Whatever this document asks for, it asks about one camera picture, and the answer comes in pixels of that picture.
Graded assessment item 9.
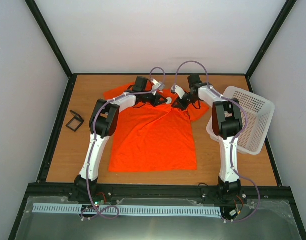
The yellow brooch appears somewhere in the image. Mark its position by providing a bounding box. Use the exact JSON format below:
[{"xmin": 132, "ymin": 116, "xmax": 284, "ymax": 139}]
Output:
[{"xmin": 166, "ymin": 97, "xmax": 172, "ymax": 104}]

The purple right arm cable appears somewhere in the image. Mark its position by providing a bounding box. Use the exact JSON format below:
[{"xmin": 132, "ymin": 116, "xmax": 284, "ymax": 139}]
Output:
[{"xmin": 170, "ymin": 60, "xmax": 261, "ymax": 223}]

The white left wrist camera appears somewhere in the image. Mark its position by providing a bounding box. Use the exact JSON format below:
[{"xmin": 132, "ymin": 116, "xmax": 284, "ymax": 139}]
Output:
[{"xmin": 150, "ymin": 78, "xmax": 165, "ymax": 95}]

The black square brooch holder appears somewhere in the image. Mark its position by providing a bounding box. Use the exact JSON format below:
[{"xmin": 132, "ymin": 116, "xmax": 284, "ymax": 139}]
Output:
[{"xmin": 65, "ymin": 110, "xmax": 84, "ymax": 132}]

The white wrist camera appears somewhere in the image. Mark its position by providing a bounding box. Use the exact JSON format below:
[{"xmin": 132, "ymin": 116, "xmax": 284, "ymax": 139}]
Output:
[
  {"xmin": 171, "ymin": 84, "xmax": 186, "ymax": 99},
  {"xmin": 150, "ymin": 78, "xmax": 165, "ymax": 95}
]

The black enclosure frame post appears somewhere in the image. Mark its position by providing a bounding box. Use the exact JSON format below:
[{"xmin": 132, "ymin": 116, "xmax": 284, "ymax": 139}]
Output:
[
  {"xmin": 24, "ymin": 0, "xmax": 73, "ymax": 79},
  {"xmin": 245, "ymin": 0, "xmax": 297, "ymax": 80}
]

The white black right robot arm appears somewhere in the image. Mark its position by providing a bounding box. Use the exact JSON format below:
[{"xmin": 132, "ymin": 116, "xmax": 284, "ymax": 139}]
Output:
[{"xmin": 171, "ymin": 74, "xmax": 243, "ymax": 201}]

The light blue slotted cable duct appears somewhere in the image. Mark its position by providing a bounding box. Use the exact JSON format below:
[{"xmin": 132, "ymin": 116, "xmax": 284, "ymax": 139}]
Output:
[{"xmin": 31, "ymin": 203, "xmax": 221, "ymax": 218}]

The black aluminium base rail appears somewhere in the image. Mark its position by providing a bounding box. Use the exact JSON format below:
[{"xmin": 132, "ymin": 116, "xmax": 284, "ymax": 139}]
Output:
[{"xmin": 25, "ymin": 183, "xmax": 293, "ymax": 205}]

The orange t-shirt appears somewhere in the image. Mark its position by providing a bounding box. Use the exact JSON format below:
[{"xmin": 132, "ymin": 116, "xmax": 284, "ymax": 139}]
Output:
[{"xmin": 103, "ymin": 81, "xmax": 209, "ymax": 173}]

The black enclosure frame post right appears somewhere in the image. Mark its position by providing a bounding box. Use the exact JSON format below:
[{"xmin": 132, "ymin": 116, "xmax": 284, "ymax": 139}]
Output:
[{"xmin": 245, "ymin": 0, "xmax": 297, "ymax": 80}]

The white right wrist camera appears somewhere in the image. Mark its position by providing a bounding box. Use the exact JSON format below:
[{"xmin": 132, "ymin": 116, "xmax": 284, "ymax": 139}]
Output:
[{"xmin": 171, "ymin": 84, "xmax": 186, "ymax": 99}]

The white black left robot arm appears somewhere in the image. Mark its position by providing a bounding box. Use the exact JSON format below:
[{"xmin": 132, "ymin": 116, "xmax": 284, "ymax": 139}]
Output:
[{"xmin": 74, "ymin": 76, "xmax": 167, "ymax": 202}]

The white perforated plastic basket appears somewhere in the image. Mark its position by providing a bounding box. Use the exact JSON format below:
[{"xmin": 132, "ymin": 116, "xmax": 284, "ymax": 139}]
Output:
[{"xmin": 205, "ymin": 86, "xmax": 276, "ymax": 156}]

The black enclosure frame post left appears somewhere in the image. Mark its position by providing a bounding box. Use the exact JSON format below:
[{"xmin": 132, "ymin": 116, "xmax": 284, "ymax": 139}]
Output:
[{"xmin": 24, "ymin": 0, "xmax": 73, "ymax": 79}]

